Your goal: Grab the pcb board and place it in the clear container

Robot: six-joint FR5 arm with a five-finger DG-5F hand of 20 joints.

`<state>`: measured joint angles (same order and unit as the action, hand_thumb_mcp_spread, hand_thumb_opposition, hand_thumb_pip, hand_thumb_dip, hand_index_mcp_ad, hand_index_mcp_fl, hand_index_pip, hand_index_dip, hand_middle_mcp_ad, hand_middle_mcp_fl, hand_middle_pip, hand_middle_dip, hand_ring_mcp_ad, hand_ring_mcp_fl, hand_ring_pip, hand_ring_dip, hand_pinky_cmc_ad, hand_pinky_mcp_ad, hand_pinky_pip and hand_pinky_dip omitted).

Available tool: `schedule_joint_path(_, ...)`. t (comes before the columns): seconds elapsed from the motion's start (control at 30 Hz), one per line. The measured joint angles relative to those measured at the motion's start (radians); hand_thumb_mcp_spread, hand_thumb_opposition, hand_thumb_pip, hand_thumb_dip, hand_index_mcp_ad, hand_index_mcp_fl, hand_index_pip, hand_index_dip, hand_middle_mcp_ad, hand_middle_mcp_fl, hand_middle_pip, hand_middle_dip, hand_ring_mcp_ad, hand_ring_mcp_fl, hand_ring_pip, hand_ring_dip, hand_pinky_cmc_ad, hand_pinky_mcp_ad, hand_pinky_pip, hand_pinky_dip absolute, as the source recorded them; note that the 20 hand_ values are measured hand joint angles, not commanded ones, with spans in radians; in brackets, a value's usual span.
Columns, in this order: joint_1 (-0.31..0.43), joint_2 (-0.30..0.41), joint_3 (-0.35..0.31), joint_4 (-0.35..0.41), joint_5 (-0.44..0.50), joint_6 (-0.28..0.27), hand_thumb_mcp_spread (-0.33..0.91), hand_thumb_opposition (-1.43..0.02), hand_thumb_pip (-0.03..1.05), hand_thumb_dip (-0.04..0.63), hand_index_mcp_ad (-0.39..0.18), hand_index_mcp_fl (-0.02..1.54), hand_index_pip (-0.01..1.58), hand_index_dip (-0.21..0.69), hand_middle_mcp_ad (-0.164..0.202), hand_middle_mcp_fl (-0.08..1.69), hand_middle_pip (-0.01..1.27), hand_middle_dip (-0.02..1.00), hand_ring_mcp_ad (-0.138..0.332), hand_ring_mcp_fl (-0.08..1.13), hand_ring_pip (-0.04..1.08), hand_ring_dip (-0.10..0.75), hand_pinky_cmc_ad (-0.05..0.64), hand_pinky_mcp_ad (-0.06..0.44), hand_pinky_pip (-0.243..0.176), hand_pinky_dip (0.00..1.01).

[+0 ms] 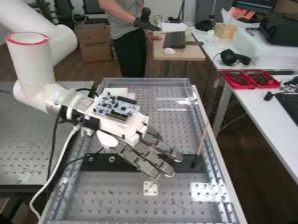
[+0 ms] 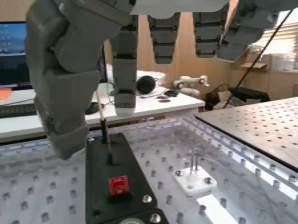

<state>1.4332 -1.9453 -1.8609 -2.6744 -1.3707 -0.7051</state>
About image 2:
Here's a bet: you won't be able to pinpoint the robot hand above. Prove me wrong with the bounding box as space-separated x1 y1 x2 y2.
25 0 298 160

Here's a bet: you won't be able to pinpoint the small red circuit board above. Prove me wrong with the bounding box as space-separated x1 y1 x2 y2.
107 175 130 197

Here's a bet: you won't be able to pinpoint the computer monitor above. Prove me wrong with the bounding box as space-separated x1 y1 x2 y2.
0 21 109 90

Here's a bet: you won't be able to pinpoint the black computer mouse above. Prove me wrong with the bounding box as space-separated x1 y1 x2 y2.
85 101 99 115

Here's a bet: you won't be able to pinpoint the black keyboard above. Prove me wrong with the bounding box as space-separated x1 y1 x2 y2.
0 102 40 120

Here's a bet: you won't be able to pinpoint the black round device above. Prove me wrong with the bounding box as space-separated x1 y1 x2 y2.
134 75 159 95

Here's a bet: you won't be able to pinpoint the thin stick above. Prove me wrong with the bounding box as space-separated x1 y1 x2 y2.
94 89 110 145

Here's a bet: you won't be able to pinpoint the white desk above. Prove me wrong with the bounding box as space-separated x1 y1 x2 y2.
0 79 206 145

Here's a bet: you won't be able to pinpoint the small white jointed device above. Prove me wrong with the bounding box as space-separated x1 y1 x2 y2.
170 75 211 98

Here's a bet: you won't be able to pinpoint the black plate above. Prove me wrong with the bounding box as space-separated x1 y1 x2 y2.
83 132 170 224

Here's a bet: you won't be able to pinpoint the clear box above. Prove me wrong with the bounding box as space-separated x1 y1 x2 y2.
0 114 298 224

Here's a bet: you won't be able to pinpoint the black chair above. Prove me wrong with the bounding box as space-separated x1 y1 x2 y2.
204 84 272 111

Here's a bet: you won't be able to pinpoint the cardboard box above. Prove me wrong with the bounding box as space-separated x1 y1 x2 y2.
238 52 274 73

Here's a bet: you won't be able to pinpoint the small white square block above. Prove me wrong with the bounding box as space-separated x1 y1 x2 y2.
171 149 219 197

